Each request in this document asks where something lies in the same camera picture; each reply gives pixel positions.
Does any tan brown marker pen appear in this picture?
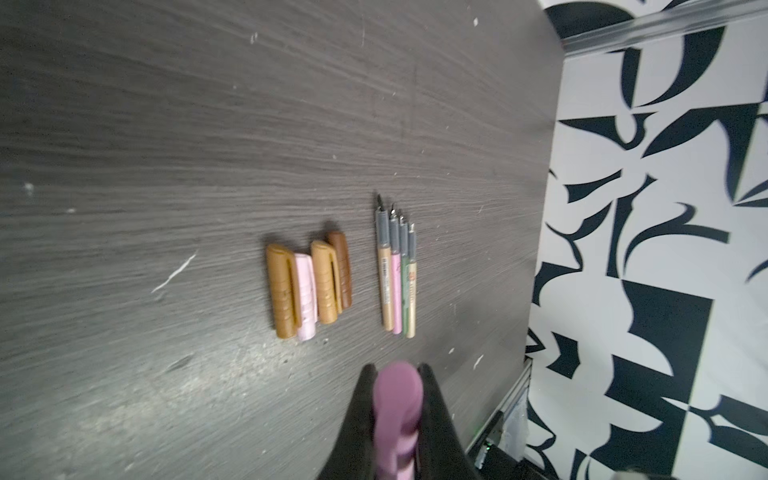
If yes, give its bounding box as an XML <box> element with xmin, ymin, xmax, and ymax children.
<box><xmin>375</xmin><ymin>195</ymin><xmax>394</xmax><ymax>332</ymax></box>

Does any pink marker pen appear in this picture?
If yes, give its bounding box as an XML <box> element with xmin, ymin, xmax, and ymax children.
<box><xmin>389</xmin><ymin>205</ymin><xmax>403</xmax><ymax>335</ymax></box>

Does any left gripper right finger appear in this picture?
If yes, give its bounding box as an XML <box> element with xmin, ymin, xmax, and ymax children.
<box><xmin>416</xmin><ymin>363</ymin><xmax>480</xmax><ymax>480</ymax></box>

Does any purple pink pen cap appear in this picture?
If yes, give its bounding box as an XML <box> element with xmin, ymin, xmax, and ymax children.
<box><xmin>372</xmin><ymin>361</ymin><xmax>424</xmax><ymax>479</ymax></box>

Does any brown pen cap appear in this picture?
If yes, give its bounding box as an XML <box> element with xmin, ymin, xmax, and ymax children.
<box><xmin>327</xmin><ymin>231</ymin><xmax>353</xmax><ymax>309</ymax></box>

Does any green marker pen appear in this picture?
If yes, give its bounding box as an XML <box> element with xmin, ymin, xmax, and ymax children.
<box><xmin>399</xmin><ymin>214</ymin><xmax>410</xmax><ymax>334</ymax></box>

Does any tan pen cap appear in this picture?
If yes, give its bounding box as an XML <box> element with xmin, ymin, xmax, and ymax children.
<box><xmin>310</xmin><ymin>240</ymin><xmax>343</xmax><ymax>324</ymax></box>

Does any ochre pen cap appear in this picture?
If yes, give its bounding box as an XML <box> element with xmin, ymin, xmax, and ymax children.
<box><xmin>266</xmin><ymin>243</ymin><xmax>302</xmax><ymax>339</ymax></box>

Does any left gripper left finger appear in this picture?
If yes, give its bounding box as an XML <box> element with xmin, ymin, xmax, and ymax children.
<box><xmin>317</xmin><ymin>364</ymin><xmax>377</xmax><ymax>480</ymax></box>

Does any cream beige marker pen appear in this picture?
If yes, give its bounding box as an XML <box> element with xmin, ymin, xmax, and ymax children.
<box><xmin>406</xmin><ymin>223</ymin><xmax>417</xmax><ymax>338</ymax></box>

